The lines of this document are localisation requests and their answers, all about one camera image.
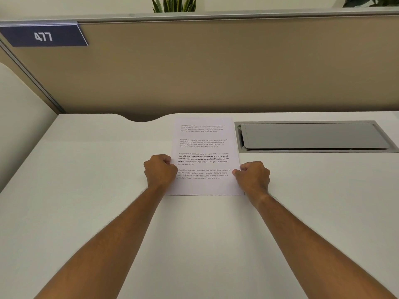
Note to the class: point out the person's right hand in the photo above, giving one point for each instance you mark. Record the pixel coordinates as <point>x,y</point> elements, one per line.
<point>254,177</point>

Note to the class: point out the person's left hand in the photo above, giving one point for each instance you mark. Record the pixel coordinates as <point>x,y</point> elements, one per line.
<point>159,172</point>

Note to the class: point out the person's left thumb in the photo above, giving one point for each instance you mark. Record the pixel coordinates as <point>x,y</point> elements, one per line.
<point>170,161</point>

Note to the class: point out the person's right thumb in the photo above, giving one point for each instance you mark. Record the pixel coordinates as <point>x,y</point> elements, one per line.
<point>238,172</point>

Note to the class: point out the white printed paper sheet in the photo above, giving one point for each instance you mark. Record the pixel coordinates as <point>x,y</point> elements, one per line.
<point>204,158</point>

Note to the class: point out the person's right forearm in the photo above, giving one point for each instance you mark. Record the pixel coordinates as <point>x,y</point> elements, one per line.
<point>314,245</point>

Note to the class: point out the person's left forearm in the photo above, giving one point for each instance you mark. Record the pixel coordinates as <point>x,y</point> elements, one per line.
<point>103,239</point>

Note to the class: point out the beige desk partition panel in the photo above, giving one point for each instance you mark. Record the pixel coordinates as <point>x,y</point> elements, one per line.
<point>205,65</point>

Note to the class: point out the white side desk panel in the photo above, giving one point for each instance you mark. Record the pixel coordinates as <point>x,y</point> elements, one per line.
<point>21,127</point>

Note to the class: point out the green spiky-leaf plant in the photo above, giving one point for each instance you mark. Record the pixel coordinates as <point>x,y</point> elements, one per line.
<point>173,4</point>

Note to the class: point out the blue number sign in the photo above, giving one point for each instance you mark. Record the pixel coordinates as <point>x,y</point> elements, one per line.
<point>43,35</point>

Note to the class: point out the dark green leafy plant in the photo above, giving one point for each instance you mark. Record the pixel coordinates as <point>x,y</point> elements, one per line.
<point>371,1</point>

